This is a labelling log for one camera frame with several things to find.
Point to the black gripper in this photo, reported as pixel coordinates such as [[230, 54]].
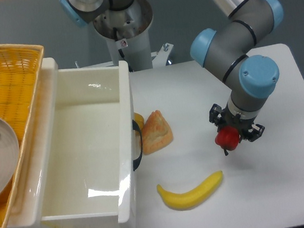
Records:
[[223, 117]]

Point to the triangular toy pastry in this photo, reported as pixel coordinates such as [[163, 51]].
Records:
[[156, 133]]

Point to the red toy pepper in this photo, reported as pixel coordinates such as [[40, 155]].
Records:
[[228, 139]]

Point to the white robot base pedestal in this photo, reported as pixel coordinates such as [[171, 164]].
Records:
[[126, 33]]

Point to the black drawer handle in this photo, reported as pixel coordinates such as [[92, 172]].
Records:
[[138, 143]]

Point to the yellow toy banana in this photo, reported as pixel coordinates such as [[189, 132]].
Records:
[[194, 197]]

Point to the white drawer cabinet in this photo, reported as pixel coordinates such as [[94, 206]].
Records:
[[27, 210]]

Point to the yellow woven basket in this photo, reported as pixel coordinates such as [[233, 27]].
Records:
[[20, 66]]

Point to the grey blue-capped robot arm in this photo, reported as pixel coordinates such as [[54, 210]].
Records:
[[223, 53]]

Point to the open white upper drawer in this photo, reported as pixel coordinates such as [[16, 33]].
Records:
[[90, 169]]

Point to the yellow toy pepper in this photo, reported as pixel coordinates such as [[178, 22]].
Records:
[[139, 120]]

